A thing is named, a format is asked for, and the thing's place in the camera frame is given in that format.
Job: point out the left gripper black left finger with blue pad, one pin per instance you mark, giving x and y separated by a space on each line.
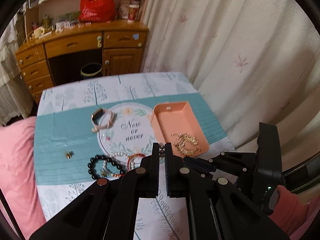
108 208

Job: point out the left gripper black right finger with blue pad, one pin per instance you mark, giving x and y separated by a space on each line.
216 208

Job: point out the small gold brooch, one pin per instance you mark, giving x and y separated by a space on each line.
68 154

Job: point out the pink strap smartwatch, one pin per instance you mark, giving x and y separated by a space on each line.
102 118

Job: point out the peach plastic tray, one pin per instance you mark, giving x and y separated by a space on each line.
176 123

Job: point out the small dark flower brooch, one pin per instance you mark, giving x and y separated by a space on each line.
105 173

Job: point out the pink fleece sleeve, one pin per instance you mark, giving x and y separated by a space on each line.
297 220

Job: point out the tree-print blue white tablecloth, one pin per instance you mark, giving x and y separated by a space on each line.
64 124

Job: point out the pink blanket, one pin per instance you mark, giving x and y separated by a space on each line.
18 181

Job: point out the cream floral curtain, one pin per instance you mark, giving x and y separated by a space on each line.
252 61

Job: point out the black waste bin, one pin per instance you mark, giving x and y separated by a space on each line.
91 70

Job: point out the wooden desk with drawers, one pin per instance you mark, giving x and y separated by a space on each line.
57 58

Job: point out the red plastic bag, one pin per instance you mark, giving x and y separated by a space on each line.
97 11

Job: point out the red white cup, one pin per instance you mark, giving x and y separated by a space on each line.
133 12

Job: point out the white ceramic jar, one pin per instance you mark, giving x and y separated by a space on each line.
123 9

